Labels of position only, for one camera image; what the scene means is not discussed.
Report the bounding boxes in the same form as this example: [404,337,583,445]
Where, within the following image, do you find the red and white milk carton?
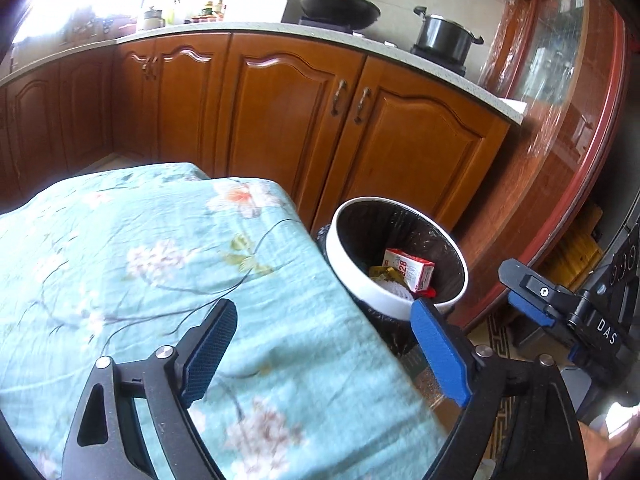
[382,247,436,295]

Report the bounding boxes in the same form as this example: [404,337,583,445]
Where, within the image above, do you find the grey kitchen countertop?
[0,21,528,126]

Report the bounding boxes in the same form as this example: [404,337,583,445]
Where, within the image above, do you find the black cooking pot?
[412,6,485,61]

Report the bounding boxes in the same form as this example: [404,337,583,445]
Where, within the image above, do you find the wooden glass door cupboard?
[450,0,631,331]

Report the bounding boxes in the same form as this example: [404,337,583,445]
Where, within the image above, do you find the white bin with black bag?
[316,196,470,356]

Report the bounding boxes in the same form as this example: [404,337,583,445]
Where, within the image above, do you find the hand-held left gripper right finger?
[410,298,588,480]

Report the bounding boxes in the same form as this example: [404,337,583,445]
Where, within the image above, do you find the person's right forearm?
[582,400,640,480]

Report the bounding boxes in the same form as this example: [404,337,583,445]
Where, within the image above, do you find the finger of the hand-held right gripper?
[497,259,586,331]

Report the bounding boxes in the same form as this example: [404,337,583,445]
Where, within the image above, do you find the black wok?
[260,0,382,31]

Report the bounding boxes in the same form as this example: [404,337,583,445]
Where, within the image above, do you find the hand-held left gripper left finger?
[61,298,238,480]

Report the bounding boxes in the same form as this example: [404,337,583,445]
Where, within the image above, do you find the row of condiment bottles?
[185,0,228,25]

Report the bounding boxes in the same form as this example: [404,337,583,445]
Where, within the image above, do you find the yellow crate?
[540,202,606,291]

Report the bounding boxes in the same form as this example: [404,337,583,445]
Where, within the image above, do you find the wooden kitchen cabinets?
[0,30,511,241]

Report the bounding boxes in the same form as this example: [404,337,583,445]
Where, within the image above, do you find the teal floral tablecloth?
[0,162,451,480]

